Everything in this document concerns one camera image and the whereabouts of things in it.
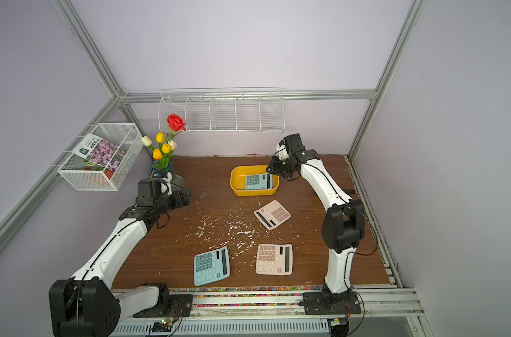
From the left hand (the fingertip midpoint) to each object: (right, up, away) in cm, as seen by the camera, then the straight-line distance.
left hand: (183, 194), depth 84 cm
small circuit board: (-3, -44, -13) cm, 46 cm away
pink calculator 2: (+37, -26, -1) cm, 45 cm away
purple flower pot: (-25, +15, -9) cm, 30 cm away
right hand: (+35, +11, +5) cm, 37 cm away
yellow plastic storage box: (+19, +7, +25) cm, 32 cm away
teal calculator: (+32, +5, +22) cm, 39 cm away
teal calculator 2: (+12, -28, -3) cm, 30 cm away
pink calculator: (+36, -11, +12) cm, 40 cm away
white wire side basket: (-33, +7, -8) cm, 35 cm away
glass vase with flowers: (-8, +16, 0) cm, 18 cm away
